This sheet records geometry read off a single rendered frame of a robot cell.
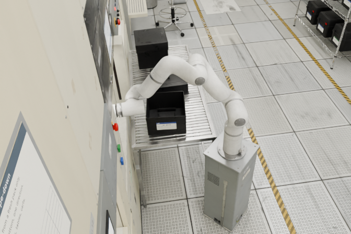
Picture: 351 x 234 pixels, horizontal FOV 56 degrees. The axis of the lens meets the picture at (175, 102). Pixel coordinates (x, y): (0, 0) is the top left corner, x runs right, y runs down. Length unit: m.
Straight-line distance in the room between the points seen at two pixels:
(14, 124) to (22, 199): 0.11
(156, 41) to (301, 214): 1.88
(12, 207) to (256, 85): 3.72
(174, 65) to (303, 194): 1.83
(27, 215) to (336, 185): 2.90
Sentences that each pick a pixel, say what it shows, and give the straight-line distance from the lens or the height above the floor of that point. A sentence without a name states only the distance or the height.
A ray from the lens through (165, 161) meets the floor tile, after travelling 3.18.
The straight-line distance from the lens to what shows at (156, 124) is 2.28.
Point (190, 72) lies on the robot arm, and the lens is 1.68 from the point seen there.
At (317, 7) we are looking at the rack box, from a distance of 5.08.
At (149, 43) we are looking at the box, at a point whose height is 1.01.
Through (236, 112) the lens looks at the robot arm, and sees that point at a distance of 1.90.
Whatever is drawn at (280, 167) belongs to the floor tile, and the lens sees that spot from 3.22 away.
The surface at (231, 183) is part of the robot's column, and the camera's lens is 2.29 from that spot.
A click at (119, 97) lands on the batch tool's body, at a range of 2.39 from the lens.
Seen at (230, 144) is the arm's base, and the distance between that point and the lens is 2.14.
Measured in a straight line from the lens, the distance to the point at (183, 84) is 2.62.
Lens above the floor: 2.45
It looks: 40 degrees down
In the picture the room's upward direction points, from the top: 3 degrees counter-clockwise
